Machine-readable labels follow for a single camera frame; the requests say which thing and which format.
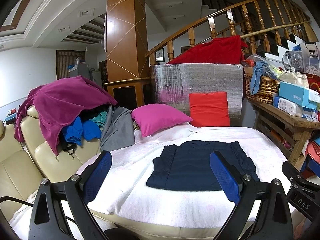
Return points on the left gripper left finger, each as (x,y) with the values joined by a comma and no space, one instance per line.
(48,220)

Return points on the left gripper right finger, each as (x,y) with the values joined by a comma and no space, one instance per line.
(261,209)

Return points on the navy blue puffer jacket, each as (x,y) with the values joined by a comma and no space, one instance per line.
(187,168)

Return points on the wooden side table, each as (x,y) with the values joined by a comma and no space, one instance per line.
(289,133)

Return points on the white fluffy blanket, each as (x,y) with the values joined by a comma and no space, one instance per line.
(186,215)

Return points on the white patterned box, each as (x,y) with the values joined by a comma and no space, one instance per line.
(287,106)

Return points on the light blue box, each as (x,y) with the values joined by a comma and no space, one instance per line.
(302,96)

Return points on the blue garment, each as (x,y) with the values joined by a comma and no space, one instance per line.
(78,130)

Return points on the wicker basket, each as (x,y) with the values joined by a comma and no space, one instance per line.
(268,88)

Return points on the grey coat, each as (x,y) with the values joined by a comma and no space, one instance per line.
(118,129)

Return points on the teal garment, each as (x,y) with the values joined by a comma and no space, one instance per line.
(100,119)

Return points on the magenta velvet garment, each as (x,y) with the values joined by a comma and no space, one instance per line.
(59,103)

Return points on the red pillow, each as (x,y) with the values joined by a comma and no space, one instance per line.
(209,109)

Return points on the blue cloth in basket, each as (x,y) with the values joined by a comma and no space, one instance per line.
(260,69)

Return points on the clear plastic container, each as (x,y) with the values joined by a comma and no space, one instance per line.
(310,56)

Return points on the pink pillow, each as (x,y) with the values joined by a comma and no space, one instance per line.
(154,117)

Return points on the white refrigerator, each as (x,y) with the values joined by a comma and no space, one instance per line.
(85,71)

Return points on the red cloth on railing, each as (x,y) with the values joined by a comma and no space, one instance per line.
(225,50)

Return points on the wooden pillar cabinet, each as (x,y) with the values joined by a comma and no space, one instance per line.
(127,44)

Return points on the silver foil insulation panel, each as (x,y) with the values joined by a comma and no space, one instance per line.
(172,84)

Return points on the wooden stair railing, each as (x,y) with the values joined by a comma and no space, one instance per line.
(261,24)

